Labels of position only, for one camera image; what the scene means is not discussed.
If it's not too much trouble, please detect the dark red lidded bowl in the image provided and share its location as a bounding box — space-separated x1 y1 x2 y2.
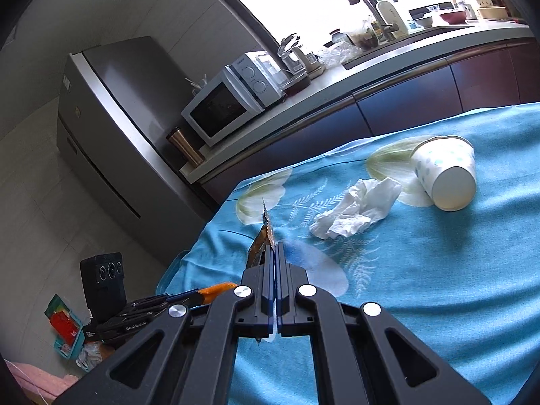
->
282 74 313 93

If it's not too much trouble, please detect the brown foil wrapper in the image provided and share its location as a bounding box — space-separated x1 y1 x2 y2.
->
247 197 280 344

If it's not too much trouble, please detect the blue dotted paper cup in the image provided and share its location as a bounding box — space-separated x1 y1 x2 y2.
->
411 135 477 212

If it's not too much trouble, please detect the white microwave oven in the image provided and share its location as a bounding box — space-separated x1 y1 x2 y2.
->
181 51 284 148

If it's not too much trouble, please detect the kitchen counter with cabinets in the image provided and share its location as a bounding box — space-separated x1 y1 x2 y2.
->
179 17 540 209

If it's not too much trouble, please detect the grey refrigerator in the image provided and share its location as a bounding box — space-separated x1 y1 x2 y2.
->
57 36 217 262

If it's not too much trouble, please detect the teal basket of red packets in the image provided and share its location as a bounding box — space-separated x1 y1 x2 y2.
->
44 293 85 357

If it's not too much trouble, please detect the white soap bottle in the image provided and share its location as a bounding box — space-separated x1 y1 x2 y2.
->
375 0 410 38

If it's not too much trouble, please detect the white tissue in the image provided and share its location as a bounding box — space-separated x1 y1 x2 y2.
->
309 177 402 240

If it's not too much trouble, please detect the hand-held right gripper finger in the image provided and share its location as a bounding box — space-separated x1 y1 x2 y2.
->
275 240 492 405
53 240 276 405

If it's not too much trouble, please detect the glass jug with lid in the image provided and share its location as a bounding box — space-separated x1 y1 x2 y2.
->
278 34 312 79

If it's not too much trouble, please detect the kitchen sink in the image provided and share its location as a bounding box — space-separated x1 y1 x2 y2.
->
342 23 473 70

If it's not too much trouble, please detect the blue plastic bin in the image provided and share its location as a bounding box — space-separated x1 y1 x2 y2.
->
155 250 190 296

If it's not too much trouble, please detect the white branched ornament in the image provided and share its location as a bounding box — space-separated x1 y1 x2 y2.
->
186 74 210 96

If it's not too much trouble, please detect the kitchen window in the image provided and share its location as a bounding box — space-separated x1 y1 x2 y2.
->
202 0 477 66

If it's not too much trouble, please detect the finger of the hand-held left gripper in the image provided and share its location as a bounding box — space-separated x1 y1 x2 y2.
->
127 289 201 305
120 301 176 320

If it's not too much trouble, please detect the person's left forearm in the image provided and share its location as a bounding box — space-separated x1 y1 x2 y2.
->
4 360 81 405

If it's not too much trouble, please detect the blue floral tablecloth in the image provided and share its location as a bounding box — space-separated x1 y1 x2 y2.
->
158 101 540 405

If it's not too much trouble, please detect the copper tumbler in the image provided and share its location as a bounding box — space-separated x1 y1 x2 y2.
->
166 127 206 168

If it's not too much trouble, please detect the clear plastic bag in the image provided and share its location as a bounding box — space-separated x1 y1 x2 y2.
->
316 44 363 68

